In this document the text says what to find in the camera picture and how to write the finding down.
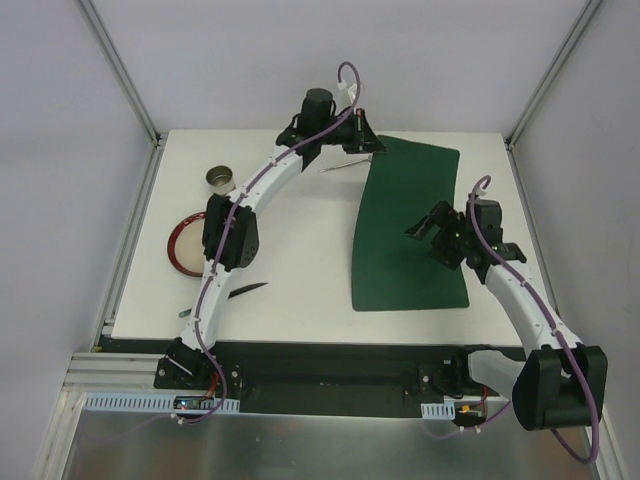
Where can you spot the black knife green handle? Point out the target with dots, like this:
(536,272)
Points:
(185,314)

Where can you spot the silver spoon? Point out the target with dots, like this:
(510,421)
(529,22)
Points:
(345,164)

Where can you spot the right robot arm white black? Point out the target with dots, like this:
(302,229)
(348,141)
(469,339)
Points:
(561,381)

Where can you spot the right white cable duct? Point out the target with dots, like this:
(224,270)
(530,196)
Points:
(444,411)

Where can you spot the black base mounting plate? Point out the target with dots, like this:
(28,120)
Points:
(321,379)

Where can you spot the red rimmed beige plate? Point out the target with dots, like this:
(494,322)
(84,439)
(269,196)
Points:
(185,250)

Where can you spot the aluminium frame post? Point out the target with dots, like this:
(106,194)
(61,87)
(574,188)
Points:
(106,44)
(576,32)

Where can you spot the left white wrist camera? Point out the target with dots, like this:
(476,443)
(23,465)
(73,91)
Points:
(347,93)

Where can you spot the right aluminium frame post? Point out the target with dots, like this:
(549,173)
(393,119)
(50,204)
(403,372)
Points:
(576,32)

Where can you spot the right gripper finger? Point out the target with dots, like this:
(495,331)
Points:
(446,254)
(423,226)

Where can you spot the left aluminium frame post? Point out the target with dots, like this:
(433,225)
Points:
(106,44)

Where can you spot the front aluminium rail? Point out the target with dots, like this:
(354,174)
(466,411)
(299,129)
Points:
(111,372)

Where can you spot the steel cup brown base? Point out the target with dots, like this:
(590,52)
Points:
(221,180)

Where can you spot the left white cable duct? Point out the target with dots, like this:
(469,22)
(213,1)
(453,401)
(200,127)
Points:
(158,403)

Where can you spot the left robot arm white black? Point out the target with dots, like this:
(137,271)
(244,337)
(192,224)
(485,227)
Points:
(231,238)

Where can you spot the dark green placemat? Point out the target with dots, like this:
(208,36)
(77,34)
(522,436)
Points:
(389,270)

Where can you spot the white cable duct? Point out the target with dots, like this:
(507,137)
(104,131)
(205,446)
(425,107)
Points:
(444,411)
(158,403)

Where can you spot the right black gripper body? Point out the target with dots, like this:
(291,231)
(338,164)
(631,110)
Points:
(441,228)

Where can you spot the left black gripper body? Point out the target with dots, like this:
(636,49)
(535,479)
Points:
(361,132)

